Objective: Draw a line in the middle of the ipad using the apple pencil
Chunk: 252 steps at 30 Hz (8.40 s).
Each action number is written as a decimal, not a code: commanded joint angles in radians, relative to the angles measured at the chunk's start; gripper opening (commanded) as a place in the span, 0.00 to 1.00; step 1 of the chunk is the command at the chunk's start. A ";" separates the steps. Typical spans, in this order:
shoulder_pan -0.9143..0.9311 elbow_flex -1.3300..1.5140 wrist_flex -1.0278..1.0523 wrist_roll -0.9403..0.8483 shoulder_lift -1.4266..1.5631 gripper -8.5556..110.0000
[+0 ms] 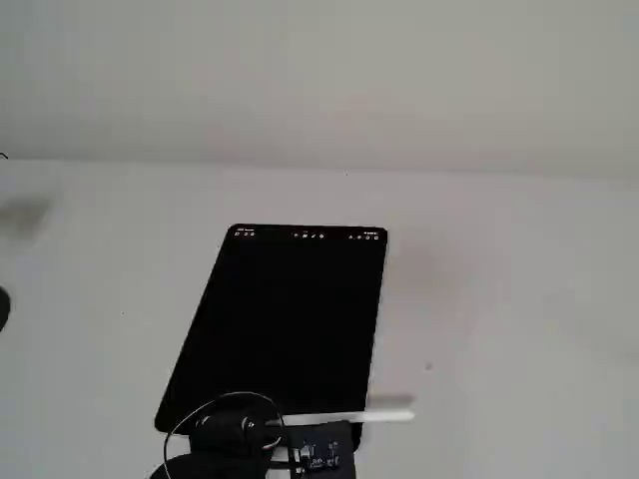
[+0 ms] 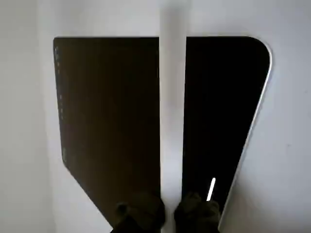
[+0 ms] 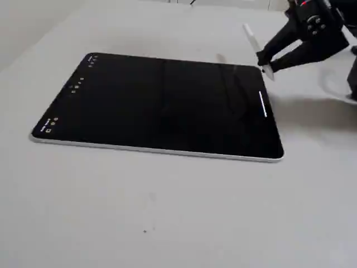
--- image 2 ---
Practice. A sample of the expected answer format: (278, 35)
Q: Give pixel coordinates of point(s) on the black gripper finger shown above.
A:
(143, 213)
(194, 216)

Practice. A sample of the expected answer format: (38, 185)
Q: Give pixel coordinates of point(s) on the white stylus pencil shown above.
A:
(172, 97)

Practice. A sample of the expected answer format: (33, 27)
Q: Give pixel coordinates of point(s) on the black screen tablet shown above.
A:
(109, 97)

